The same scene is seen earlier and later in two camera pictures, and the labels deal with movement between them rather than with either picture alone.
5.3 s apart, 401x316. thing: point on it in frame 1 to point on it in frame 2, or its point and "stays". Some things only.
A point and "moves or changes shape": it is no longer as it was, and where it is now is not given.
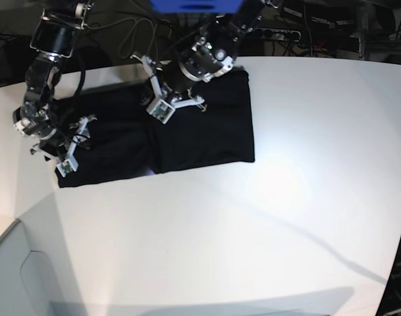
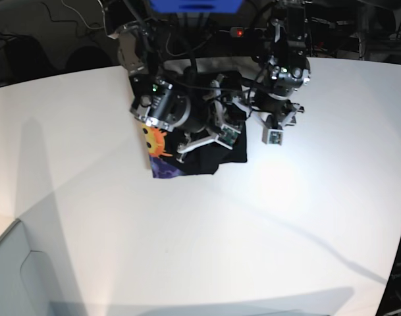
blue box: x=195 y=6 stays
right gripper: x=205 y=61 to x=282 y=74
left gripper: x=51 y=139 to x=157 y=102
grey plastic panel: x=21 y=282 stays
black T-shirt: x=126 y=140 moves or changes shape
